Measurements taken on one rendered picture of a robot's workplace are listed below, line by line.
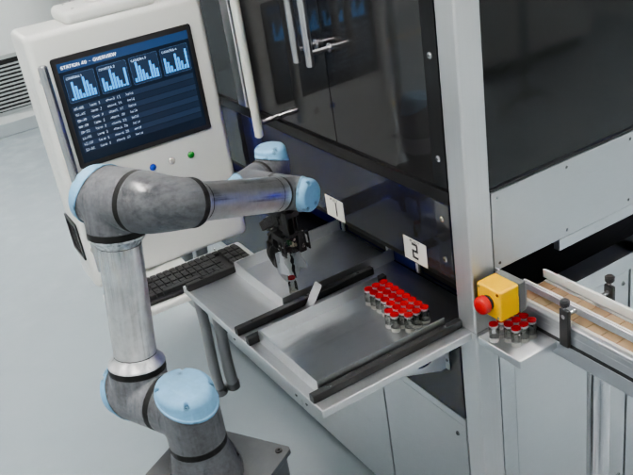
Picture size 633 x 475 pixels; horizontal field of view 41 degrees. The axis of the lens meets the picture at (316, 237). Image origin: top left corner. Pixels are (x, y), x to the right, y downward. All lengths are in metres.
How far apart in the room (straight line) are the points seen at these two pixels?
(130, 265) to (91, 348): 2.25
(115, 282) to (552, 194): 0.95
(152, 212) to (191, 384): 0.36
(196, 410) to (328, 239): 0.88
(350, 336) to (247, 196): 0.47
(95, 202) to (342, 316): 0.72
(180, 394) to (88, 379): 2.04
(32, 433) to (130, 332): 1.84
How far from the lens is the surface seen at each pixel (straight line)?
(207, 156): 2.55
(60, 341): 3.99
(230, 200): 1.62
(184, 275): 2.46
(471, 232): 1.79
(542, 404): 2.21
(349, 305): 2.06
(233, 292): 2.21
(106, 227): 1.59
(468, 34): 1.65
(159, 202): 1.51
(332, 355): 1.90
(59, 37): 2.34
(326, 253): 2.30
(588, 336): 1.82
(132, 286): 1.65
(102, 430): 3.37
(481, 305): 1.79
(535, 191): 1.89
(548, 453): 2.33
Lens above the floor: 1.97
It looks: 27 degrees down
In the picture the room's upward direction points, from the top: 9 degrees counter-clockwise
